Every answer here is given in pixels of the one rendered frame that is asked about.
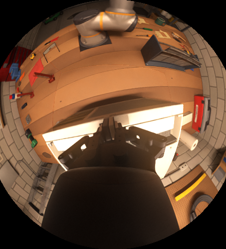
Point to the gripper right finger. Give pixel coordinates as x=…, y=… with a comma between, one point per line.
x=142, y=137

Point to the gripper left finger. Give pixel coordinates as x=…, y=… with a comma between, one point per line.
x=89, y=140

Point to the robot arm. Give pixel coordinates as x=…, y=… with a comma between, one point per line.
x=107, y=19

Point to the white front grille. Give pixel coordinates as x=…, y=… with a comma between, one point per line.
x=142, y=116

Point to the dark blue filter rack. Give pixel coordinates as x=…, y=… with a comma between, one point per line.
x=163, y=56

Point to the grey mesh filter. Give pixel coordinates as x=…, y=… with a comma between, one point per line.
x=176, y=59

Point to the white paper towel roll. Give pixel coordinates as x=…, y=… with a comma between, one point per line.
x=189, y=140

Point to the green black power tool battery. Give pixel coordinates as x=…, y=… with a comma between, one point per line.
x=31, y=137

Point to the red tool case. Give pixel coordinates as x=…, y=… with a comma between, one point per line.
x=201, y=113

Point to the grey sanding block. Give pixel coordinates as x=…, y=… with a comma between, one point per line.
x=28, y=119

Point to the grey stepladder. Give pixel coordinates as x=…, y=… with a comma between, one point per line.
x=43, y=186

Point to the yellow spirit level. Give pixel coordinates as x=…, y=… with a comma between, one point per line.
x=190, y=187

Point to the red bar clamp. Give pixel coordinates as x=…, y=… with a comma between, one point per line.
x=26, y=94
x=45, y=76

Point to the brown pegboard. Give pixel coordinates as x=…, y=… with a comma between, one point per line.
x=194, y=196

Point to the white glue bottle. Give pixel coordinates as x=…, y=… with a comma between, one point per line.
x=15, y=96

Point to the red cloth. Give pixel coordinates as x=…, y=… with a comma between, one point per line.
x=35, y=72

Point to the grey hand saw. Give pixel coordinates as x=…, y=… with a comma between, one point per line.
x=50, y=48

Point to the blue bench vise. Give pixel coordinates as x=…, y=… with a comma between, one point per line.
x=14, y=71

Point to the yellow tape measure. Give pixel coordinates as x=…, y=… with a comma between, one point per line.
x=32, y=56

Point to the beige work glove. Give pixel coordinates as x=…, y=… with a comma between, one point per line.
x=162, y=34

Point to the red tool cabinet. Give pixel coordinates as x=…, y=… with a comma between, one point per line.
x=9, y=63

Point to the beige paper sheet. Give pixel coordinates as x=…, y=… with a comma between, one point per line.
x=143, y=20

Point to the green mug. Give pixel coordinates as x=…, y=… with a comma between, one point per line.
x=160, y=21

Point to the white wall socket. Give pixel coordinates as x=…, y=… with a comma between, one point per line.
x=183, y=167

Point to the wooden wall shelf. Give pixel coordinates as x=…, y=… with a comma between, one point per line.
x=221, y=162

